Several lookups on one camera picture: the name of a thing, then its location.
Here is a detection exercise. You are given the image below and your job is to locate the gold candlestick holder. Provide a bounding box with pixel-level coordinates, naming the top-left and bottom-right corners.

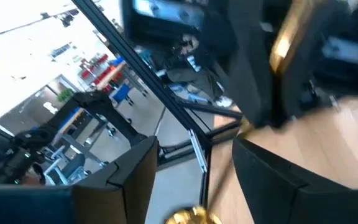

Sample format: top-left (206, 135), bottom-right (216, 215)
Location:
top-left (165, 0), bottom-right (318, 224)

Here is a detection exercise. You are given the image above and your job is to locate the black computer monitor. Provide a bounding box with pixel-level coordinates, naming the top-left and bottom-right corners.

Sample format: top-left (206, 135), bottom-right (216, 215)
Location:
top-left (121, 0), bottom-right (229, 47)

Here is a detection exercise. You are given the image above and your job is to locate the blue chair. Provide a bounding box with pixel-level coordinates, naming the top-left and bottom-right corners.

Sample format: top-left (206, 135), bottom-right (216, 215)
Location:
top-left (112, 83), bottom-right (134, 106)

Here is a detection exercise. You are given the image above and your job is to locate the person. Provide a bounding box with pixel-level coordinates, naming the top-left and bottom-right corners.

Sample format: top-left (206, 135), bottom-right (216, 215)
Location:
top-left (166, 30), bottom-right (234, 108)

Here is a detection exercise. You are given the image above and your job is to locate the small green plant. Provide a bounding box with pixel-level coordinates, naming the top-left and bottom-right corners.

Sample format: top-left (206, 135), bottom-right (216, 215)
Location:
top-left (57, 88), bottom-right (75, 103)

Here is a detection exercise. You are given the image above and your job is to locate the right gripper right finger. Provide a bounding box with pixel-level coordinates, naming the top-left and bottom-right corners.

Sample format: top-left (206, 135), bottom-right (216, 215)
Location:
top-left (232, 136), bottom-right (358, 224)

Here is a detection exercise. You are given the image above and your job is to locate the red storage rack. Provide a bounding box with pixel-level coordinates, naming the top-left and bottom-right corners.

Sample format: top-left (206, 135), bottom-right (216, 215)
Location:
top-left (78, 52), bottom-right (124, 94)

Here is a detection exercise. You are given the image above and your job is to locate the black aluminium table frame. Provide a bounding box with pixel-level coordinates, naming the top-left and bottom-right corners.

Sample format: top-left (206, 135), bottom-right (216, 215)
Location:
top-left (71, 0), bottom-right (245, 208)

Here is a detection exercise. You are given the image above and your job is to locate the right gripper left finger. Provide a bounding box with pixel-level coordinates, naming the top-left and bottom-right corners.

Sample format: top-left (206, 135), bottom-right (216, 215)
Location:
top-left (0, 136), bottom-right (158, 224)

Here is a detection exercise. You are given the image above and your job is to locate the black frame workshop table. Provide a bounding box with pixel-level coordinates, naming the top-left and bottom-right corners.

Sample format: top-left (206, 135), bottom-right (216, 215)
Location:
top-left (54, 90), bottom-right (147, 166)

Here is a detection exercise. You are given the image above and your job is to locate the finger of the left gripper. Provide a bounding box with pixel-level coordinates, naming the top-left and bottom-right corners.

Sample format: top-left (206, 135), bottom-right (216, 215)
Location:
top-left (275, 12), bottom-right (326, 125)
top-left (228, 0), bottom-right (275, 128)

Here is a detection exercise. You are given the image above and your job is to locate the dark office chair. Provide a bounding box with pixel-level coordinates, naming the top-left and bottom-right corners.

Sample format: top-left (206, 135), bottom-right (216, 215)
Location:
top-left (44, 149), bottom-right (88, 186)

